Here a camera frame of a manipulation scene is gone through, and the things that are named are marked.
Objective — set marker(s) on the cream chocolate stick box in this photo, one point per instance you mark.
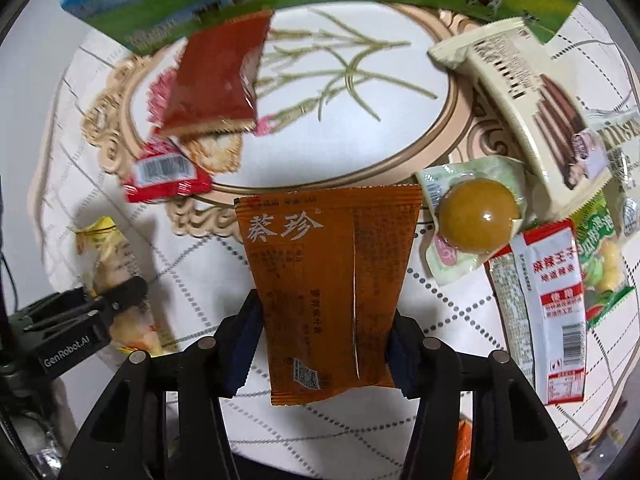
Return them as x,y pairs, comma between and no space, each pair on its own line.
508,64

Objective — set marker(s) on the dark red biscuit packet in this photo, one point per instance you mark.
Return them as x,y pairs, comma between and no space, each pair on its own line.
214,87

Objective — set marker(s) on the egg yolk snack packet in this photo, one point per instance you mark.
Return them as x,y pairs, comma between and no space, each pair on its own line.
477,206

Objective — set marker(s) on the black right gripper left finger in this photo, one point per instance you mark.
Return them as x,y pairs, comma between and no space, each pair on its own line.
160,418

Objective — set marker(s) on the white green wrapper packet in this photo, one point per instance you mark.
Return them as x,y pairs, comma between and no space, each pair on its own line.
619,131

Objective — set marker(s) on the red white spicy strip packet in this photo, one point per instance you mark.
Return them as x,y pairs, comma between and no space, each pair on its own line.
537,281

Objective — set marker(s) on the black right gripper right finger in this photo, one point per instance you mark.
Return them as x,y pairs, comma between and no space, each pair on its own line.
513,436

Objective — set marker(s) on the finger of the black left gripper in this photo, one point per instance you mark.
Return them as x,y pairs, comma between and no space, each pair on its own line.
118,299

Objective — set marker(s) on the green salad snack packet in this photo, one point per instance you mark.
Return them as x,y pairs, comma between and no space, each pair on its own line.
601,260

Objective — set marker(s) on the yellow snack packet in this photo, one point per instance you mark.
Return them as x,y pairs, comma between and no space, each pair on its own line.
105,259

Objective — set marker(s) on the orange-brown snack packet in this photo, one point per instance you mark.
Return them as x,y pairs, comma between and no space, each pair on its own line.
328,267

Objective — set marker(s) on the small red barcode packet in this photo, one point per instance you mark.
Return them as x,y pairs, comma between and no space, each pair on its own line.
163,172

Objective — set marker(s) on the round cracker packet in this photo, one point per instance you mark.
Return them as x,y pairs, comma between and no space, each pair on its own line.
216,153

